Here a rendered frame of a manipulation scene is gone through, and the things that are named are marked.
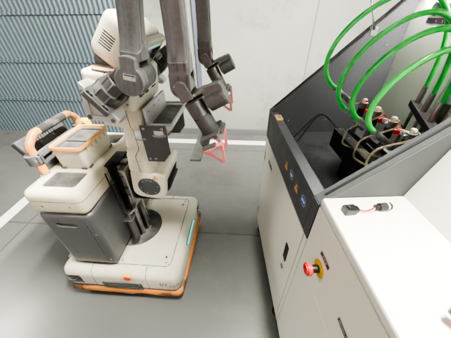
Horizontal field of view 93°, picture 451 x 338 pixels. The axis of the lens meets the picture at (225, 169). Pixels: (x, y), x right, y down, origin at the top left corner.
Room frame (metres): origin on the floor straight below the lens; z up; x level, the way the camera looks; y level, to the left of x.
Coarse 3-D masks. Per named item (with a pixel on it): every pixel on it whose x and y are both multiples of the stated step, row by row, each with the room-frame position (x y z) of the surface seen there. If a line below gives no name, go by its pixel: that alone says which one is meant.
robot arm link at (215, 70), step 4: (216, 64) 1.03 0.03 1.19; (208, 68) 1.04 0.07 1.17; (212, 68) 1.02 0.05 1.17; (216, 68) 1.03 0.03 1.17; (220, 68) 1.02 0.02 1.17; (208, 72) 1.02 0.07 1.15; (212, 72) 1.02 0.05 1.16; (216, 72) 1.02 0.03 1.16; (220, 72) 1.04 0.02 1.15; (212, 76) 1.02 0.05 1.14; (216, 76) 1.02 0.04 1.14; (212, 80) 1.02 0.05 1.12
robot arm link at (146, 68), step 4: (140, 64) 0.62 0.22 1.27; (144, 64) 0.64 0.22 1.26; (148, 64) 0.66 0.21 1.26; (116, 68) 0.61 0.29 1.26; (144, 68) 0.62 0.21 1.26; (148, 68) 0.64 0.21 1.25; (112, 72) 0.61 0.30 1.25; (148, 72) 0.63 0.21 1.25; (152, 72) 0.65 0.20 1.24; (112, 76) 0.61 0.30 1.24; (148, 76) 0.62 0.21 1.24; (152, 76) 0.64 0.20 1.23; (148, 80) 0.61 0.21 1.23; (152, 80) 0.65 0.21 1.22; (148, 84) 0.62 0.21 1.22; (144, 92) 0.64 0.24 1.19; (140, 96) 0.61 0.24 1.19
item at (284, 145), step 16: (272, 112) 1.06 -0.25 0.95; (272, 128) 0.99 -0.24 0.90; (288, 128) 0.88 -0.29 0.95; (272, 144) 0.94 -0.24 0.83; (288, 144) 0.73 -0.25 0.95; (288, 160) 0.69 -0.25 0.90; (304, 160) 0.62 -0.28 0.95; (288, 176) 0.66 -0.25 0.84; (304, 176) 0.53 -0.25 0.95; (304, 192) 0.50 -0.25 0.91; (304, 208) 0.47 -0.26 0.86; (304, 224) 0.45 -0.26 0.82
